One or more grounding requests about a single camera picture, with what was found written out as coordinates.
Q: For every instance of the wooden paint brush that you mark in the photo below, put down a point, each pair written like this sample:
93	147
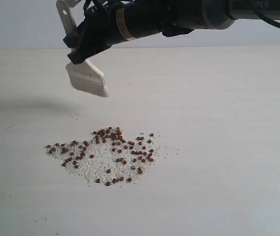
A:
85	76

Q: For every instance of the pile of beans and grains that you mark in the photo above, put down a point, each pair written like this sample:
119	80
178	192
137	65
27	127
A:
112	155

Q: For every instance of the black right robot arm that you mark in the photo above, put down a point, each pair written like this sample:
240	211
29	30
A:
180	17

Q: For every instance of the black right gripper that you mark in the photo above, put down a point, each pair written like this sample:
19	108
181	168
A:
112	23

